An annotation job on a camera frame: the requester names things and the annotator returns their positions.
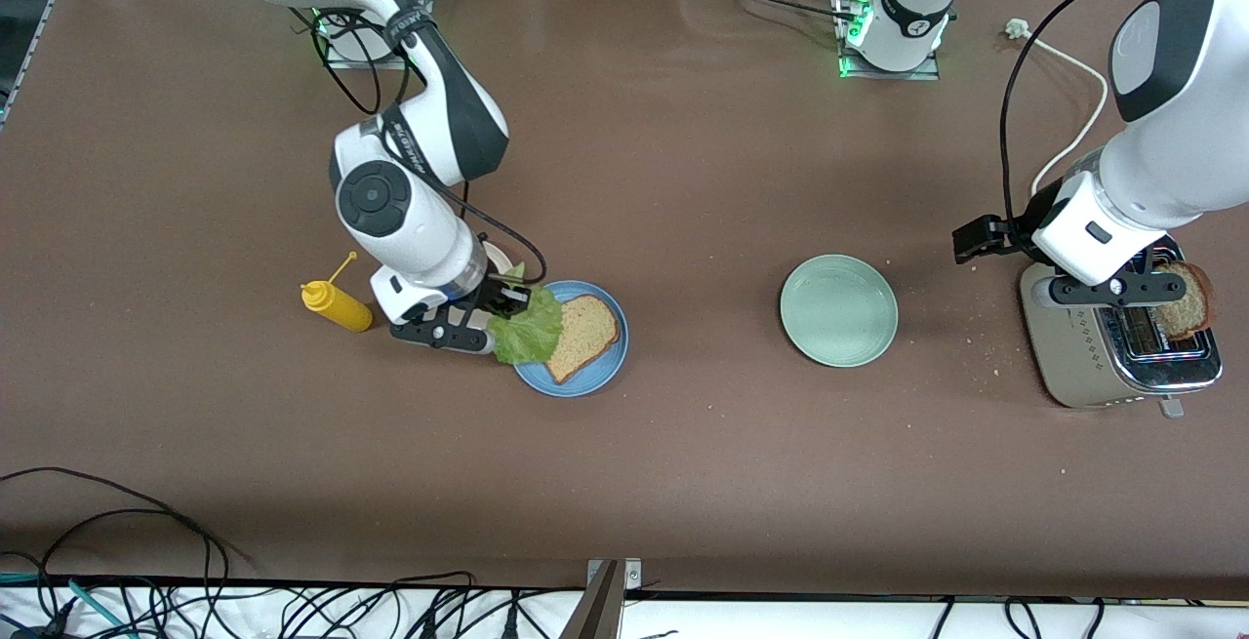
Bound green lettuce leaf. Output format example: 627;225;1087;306
486;263;565;367

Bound brown bread slice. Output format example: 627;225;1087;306
1154;261;1217;340
544;294;623;385

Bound yellow squeeze bottle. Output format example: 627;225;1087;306
301;251;375;334

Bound beige plate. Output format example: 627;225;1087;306
478;241;518;281

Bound blue plate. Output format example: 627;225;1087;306
513;280;630;399

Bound light green plate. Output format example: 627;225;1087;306
780;254;900;369

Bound beige chrome toaster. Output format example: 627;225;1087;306
1018;239;1224;420

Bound grey metal bar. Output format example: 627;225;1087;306
558;561;625;639

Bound long aluminium profile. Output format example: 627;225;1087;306
0;0;99;128

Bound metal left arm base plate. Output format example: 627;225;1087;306
837;0;943;82

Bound white toaster power cord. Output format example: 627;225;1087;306
1005;18;1109;196

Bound black right arm cable loop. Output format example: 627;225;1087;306
291;5;411;118

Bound silver metal clamp bracket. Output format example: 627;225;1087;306
585;558;643;589

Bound long black looping cable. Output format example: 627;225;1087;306
0;466;230;611

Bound teal cable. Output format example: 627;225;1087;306
0;571;133;638

